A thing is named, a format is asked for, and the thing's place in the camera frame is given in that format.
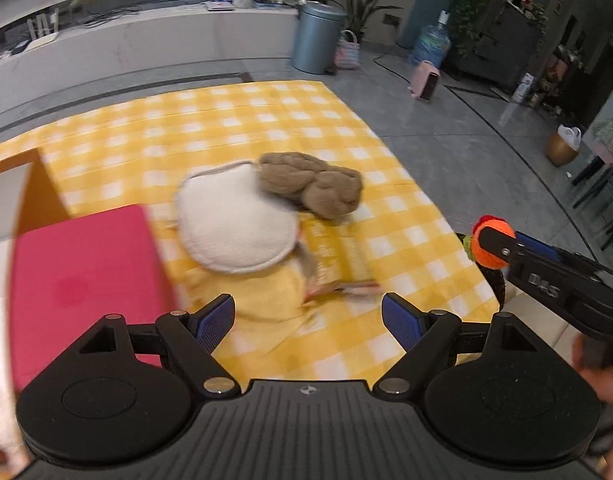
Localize pastel woven basket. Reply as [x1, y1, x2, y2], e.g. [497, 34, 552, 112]
[335, 30, 361, 69]

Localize snake plant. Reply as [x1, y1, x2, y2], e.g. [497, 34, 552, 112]
[327, 0, 403, 43]

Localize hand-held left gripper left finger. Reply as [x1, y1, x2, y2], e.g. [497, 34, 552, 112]
[61, 294, 238, 395]

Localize black cables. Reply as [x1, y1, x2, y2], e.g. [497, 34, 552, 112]
[84, 7, 140, 28]

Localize white round cushion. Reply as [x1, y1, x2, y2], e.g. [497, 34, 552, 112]
[175, 160, 300, 275]

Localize orange cardboard box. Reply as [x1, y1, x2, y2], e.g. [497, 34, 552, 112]
[0, 149, 70, 246]

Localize yellow checkered tablecloth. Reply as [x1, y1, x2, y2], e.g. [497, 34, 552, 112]
[0, 80, 502, 381]

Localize white tall packet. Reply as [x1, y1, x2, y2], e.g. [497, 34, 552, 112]
[511, 72, 535, 107]

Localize large leafy green plant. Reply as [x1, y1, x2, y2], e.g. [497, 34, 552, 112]
[444, 0, 517, 57]

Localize dining table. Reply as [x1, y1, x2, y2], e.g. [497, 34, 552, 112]
[591, 119, 613, 161]

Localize dark cabinet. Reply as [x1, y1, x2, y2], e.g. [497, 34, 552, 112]
[451, 0, 550, 91]

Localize person's right hand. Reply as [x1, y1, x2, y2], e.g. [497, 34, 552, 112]
[574, 330, 613, 403]

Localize pink heater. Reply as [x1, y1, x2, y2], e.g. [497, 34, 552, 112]
[408, 60, 442, 103]

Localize black dining chair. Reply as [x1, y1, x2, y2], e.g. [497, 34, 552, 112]
[571, 150, 613, 251]

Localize white marble television console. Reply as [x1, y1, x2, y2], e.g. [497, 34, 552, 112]
[0, 2, 312, 121]

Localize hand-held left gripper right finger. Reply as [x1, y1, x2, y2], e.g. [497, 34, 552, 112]
[374, 294, 555, 393]

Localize black power cable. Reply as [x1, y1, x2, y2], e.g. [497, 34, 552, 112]
[374, 35, 418, 81]

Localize plain yellow cloth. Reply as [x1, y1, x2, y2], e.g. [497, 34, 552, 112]
[186, 260, 318, 346]

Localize grey trash can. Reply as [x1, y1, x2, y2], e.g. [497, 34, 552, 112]
[290, 1, 347, 76]

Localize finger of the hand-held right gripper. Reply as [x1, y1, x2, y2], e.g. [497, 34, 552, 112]
[487, 232, 525, 266]
[515, 232, 560, 262]

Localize white router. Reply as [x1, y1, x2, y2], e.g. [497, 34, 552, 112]
[26, 9, 60, 52]

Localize blue water bottle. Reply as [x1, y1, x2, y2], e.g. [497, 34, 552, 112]
[411, 10, 451, 67]

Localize gold wicker bin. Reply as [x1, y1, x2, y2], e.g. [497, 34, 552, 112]
[545, 125, 583, 166]

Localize orange knitted ball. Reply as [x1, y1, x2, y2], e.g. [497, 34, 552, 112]
[461, 215, 517, 271]

